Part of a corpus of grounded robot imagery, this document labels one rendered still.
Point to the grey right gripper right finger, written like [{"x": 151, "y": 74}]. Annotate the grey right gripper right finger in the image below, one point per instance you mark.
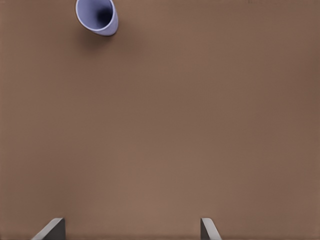
[{"x": 208, "y": 230}]

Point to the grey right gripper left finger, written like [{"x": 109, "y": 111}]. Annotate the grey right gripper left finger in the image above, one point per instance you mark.
[{"x": 53, "y": 230}]

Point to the lavender blue cup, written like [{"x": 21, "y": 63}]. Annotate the lavender blue cup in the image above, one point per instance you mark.
[{"x": 93, "y": 15}]

